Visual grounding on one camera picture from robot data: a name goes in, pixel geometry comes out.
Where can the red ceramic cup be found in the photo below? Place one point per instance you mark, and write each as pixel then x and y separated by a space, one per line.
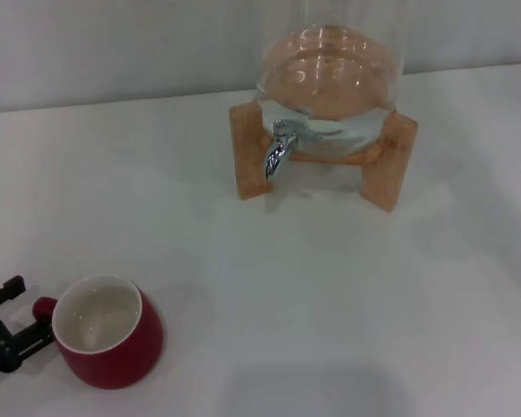
pixel 126 352

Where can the glass water dispenser jar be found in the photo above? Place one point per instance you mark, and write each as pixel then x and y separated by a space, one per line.
pixel 330 65

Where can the chrome faucet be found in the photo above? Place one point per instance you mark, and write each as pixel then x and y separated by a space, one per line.
pixel 278 152

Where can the wooden dispenser stand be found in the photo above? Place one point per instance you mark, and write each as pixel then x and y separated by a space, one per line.
pixel 249 165

